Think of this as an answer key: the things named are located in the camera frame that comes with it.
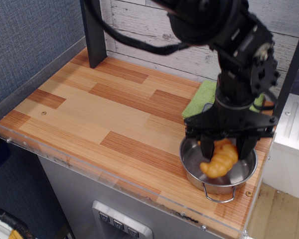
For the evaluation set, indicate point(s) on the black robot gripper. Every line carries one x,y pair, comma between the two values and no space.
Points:
221,121

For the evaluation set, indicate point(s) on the orange toy croissant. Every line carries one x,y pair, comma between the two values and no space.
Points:
224,157

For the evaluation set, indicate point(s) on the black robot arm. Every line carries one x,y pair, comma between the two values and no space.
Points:
245,50

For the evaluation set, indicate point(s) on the stainless steel pot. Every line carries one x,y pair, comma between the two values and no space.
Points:
221,189

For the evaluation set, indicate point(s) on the green cloth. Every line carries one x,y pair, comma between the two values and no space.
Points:
203,96

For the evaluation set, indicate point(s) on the white metal side cabinet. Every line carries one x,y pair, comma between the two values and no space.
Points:
282,168

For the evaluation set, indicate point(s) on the silver button control panel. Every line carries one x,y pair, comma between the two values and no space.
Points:
120,221

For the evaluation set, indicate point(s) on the clear acrylic table guard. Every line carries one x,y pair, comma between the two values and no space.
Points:
112,134

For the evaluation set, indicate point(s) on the green handled grey spatula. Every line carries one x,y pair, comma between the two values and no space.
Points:
207,107

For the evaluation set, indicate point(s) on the dark grey right post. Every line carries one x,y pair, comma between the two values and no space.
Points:
290,85

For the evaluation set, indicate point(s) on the dark grey post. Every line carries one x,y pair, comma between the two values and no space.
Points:
94,35
290,85

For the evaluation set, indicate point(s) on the dark grey left post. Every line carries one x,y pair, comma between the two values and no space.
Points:
94,35

